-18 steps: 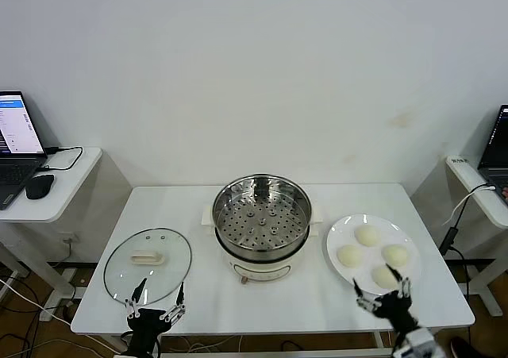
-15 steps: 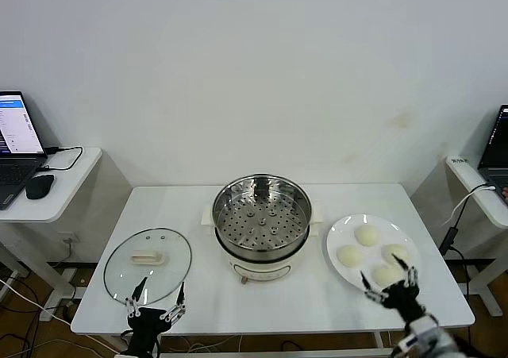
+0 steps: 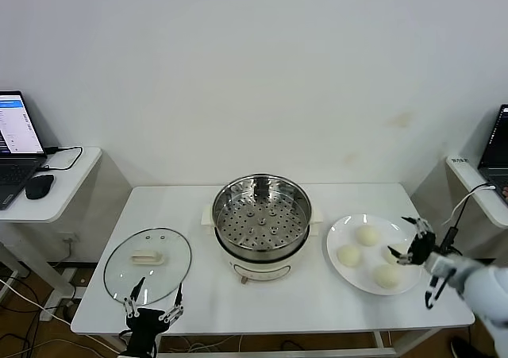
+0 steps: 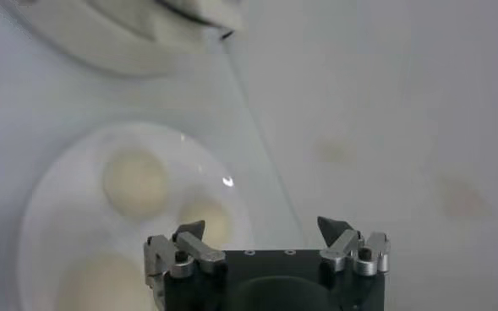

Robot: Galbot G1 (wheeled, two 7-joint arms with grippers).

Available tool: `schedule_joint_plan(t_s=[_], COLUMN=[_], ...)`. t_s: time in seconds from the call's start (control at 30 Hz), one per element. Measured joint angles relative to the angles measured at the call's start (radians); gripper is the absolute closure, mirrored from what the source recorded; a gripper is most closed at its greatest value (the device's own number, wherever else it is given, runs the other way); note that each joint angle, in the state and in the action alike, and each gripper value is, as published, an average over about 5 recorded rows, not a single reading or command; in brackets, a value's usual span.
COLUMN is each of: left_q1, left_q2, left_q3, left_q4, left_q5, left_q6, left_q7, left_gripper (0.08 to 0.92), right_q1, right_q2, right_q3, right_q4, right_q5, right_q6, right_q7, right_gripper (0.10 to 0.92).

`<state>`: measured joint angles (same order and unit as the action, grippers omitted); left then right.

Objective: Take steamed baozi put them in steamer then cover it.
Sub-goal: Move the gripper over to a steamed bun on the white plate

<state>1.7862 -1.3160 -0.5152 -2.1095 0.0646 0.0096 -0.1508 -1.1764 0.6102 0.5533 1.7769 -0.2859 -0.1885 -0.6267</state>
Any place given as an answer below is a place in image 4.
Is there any white steamed baozi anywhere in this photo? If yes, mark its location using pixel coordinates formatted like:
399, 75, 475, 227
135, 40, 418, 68
101, 145, 170, 220
176, 196, 233, 250
56, 252, 156, 311

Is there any cream electric cooker base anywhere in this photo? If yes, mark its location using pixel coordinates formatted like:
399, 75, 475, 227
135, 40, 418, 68
3, 0, 245, 79

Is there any white round plate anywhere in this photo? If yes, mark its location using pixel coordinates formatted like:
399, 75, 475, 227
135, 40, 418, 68
16, 121, 256, 311

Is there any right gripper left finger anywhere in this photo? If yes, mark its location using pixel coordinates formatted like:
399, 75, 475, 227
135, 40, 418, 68
143, 219, 227, 291

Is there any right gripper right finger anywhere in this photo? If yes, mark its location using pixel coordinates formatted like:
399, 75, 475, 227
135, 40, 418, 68
317, 216, 391, 276

